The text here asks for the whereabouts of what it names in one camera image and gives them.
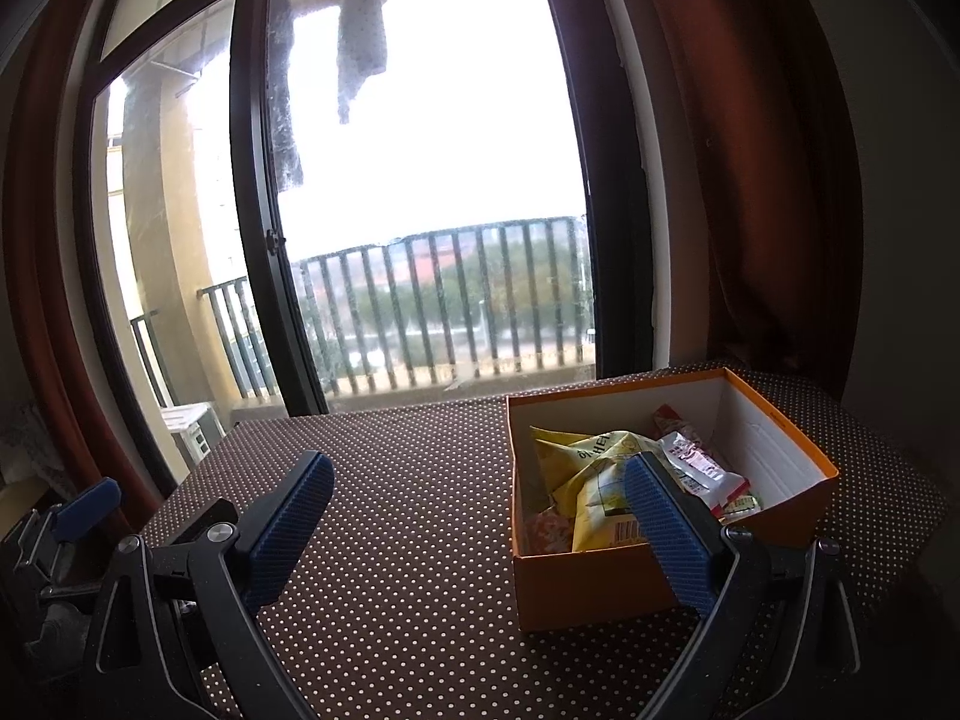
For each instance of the balcony railing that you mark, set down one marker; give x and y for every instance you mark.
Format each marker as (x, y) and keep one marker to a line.
(450, 234)

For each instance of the green yellow chip bag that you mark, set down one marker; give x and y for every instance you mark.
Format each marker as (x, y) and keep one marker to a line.
(592, 480)

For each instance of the hanging grey cloth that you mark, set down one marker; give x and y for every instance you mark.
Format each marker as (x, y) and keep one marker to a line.
(361, 37)

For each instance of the white air conditioner unit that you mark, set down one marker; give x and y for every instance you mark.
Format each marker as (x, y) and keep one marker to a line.
(191, 427)

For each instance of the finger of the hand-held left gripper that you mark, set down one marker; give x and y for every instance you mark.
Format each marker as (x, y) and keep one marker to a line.
(86, 506)

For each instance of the hanging dark towel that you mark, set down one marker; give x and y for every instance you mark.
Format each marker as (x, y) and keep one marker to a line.
(286, 127)

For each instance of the orange cardboard box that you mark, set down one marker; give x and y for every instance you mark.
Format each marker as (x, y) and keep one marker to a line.
(585, 592)

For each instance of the white and red snack packet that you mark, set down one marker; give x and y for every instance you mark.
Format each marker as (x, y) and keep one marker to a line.
(697, 465)

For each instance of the black window latch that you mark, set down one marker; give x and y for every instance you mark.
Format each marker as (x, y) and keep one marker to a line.
(274, 241)

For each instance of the black window frame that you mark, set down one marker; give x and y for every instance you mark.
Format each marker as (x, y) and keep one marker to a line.
(251, 240)

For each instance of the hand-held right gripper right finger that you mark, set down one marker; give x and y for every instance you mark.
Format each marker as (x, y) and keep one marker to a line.
(667, 540)

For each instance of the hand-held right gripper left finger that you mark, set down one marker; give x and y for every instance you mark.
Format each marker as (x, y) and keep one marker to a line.
(289, 525)

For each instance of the dark red curtain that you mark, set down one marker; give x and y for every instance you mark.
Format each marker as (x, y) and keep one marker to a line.
(750, 165)
(45, 240)

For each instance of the orange white patterned snack bag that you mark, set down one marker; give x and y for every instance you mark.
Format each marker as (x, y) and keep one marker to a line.
(547, 531)

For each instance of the balcony drying rack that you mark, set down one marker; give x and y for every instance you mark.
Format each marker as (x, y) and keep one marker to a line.
(174, 71)

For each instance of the brown polka dot tablecloth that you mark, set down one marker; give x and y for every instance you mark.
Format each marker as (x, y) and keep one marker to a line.
(420, 540)

